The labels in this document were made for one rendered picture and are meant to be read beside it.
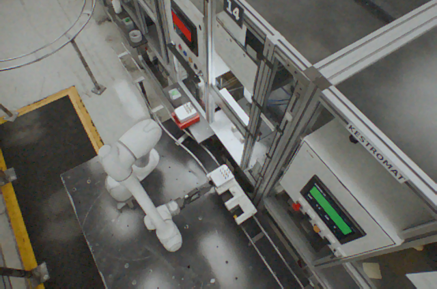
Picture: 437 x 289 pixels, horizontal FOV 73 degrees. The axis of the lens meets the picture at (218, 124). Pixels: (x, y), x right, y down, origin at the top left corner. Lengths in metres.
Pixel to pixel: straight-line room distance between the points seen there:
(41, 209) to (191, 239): 1.59
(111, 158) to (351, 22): 1.10
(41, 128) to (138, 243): 1.90
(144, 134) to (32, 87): 2.67
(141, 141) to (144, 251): 0.89
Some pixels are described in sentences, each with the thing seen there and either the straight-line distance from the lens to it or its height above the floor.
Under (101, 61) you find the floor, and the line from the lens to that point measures 3.89.
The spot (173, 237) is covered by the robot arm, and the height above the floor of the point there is 1.02.
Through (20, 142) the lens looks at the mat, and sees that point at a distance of 3.59.
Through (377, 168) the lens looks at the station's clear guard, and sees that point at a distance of 0.96.
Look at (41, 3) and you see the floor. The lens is 5.01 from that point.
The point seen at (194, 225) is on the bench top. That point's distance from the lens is 2.08.
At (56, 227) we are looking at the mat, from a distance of 3.07.
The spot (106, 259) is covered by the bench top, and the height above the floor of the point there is 0.68.
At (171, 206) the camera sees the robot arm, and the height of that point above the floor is 0.95.
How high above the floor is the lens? 2.71
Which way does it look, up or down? 60 degrees down
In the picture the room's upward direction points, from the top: 2 degrees clockwise
